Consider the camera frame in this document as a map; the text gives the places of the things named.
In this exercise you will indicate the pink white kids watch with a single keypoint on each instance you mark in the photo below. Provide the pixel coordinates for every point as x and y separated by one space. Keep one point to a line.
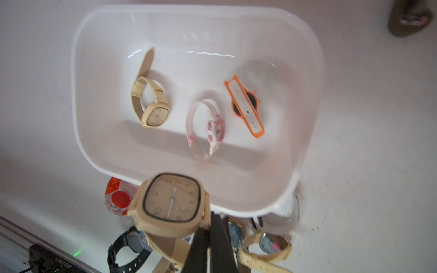
215 130

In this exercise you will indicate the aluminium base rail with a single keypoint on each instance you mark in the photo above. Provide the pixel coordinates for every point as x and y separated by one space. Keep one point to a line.
24 252

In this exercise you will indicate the orange white band watch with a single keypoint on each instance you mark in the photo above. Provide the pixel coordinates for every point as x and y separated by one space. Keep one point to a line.
247 111

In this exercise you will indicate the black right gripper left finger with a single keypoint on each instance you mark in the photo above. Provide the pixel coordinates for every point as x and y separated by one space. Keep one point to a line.
196 261

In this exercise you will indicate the small grey stapler remover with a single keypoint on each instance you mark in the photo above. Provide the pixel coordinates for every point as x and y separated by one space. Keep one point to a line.
408 17

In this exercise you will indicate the cream strap watch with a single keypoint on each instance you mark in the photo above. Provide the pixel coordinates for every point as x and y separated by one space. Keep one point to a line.
262 251

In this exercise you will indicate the black digital watch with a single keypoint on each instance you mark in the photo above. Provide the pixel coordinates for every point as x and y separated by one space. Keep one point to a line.
136 243

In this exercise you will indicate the dark brown leather watch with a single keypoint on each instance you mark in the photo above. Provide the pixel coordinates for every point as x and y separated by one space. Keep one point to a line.
237 232

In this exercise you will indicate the red translucent watch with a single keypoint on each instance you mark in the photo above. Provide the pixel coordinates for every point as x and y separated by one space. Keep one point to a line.
119 195

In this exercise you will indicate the beige strap watch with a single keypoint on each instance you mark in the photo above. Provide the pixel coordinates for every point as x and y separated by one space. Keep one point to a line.
148 97

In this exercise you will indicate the white plastic storage box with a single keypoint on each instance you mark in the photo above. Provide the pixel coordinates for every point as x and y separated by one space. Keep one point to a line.
228 95

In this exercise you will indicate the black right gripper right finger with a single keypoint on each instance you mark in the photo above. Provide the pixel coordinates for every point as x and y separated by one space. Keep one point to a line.
221 257

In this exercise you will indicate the large beige square watch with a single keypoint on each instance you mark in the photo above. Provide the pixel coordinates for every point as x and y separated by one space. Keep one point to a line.
167 208

